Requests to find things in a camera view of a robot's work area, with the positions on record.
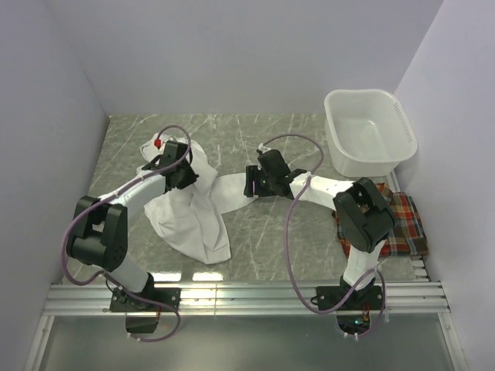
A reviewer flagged white long sleeve shirt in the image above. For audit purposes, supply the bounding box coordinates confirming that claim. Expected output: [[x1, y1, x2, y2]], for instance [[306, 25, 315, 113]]
[[144, 141, 255, 264]]

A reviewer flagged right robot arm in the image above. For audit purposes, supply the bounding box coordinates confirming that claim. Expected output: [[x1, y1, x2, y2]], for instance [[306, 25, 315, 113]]
[[244, 149, 396, 309]]

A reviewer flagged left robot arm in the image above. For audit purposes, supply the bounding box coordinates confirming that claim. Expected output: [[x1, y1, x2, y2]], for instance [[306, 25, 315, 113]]
[[61, 140, 199, 311]]

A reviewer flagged white plastic basin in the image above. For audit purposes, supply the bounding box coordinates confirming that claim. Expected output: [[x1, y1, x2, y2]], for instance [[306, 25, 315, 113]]
[[324, 89, 418, 178]]

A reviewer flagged folded plaid shirt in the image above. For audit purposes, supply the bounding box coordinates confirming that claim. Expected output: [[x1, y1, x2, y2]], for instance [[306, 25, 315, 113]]
[[333, 178, 428, 258]]

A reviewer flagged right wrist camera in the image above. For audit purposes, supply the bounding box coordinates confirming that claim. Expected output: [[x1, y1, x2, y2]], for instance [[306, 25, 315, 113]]
[[256, 143, 271, 154]]

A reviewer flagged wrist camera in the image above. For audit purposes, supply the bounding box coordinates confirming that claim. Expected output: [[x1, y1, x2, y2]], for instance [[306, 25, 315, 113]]
[[153, 133, 164, 149], [256, 143, 271, 154]]

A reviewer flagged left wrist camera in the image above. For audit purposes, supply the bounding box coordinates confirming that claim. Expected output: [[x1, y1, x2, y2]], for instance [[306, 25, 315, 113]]
[[153, 133, 164, 149]]

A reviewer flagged aluminium mounting rail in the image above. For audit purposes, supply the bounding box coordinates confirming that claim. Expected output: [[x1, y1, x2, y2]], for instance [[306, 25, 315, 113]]
[[42, 281, 450, 316]]

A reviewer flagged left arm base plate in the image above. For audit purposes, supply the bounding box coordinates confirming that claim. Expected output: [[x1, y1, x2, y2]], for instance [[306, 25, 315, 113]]
[[109, 288, 181, 313]]

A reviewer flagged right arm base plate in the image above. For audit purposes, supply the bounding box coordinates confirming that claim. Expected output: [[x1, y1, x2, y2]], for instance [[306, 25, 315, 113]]
[[310, 285, 384, 311]]

